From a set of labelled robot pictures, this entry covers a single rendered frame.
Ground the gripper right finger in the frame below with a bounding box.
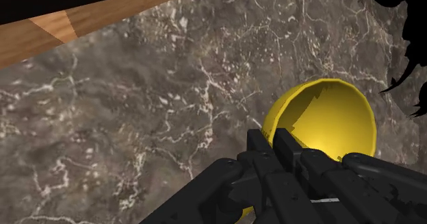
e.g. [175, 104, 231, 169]
[273, 127, 427, 224]

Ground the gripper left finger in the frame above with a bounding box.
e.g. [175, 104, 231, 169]
[139, 128, 322, 224]

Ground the yellow bowl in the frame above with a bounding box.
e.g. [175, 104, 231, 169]
[234, 78, 378, 224]

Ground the black creature figure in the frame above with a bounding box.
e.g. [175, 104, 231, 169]
[357, 0, 427, 119]

